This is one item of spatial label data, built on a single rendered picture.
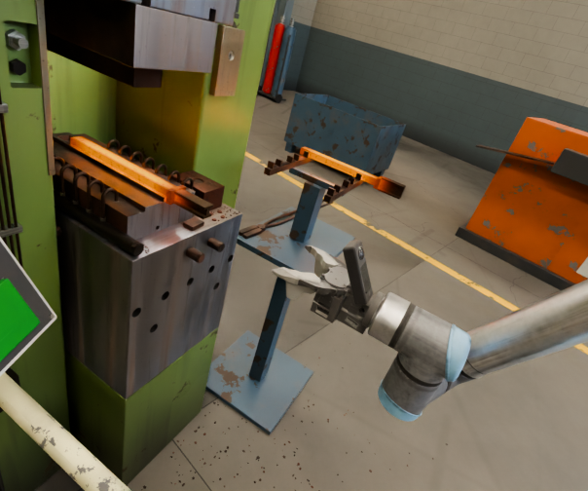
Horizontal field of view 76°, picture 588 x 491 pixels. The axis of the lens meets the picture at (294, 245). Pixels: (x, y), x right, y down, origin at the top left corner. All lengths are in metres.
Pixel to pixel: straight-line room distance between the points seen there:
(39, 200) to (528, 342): 0.95
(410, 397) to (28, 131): 0.84
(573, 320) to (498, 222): 3.47
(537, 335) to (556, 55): 7.59
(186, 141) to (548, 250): 3.56
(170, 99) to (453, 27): 7.82
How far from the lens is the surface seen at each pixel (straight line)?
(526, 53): 8.29
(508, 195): 4.11
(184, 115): 1.17
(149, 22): 0.77
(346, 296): 0.73
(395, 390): 0.77
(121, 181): 0.98
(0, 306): 0.58
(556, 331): 0.75
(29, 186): 0.89
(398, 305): 0.70
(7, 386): 1.00
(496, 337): 0.79
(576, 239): 4.11
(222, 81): 1.13
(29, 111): 0.84
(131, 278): 0.86
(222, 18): 0.90
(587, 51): 8.16
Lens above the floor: 1.40
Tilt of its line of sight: 29 degrees down
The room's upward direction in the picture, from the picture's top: 17 degrees clockwise
